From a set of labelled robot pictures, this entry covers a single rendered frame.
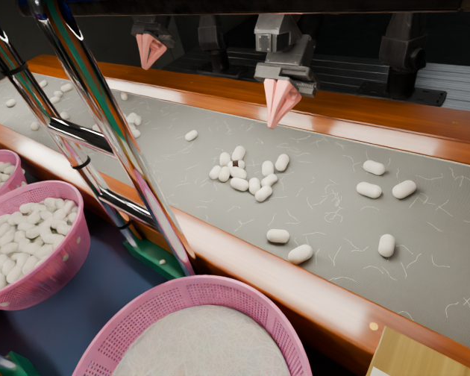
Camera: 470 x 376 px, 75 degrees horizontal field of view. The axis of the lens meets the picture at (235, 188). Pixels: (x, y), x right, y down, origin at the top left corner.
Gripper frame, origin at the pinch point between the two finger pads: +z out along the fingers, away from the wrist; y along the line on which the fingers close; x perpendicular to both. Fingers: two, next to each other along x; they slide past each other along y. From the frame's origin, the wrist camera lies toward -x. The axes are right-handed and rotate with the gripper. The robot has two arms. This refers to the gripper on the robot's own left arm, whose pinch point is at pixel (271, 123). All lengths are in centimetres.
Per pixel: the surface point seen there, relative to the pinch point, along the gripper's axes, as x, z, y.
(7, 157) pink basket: -13, 25, -63
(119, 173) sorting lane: -5.4, 18.4, -28.6
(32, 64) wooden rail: 12, -6, -130
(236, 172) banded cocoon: -0.9, 10.3, -3.3
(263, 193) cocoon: -2.1, 12.1, 4.0
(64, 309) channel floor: -16.2, 41.4, -17.5
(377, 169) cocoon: 6.0, 2.5, 17.9
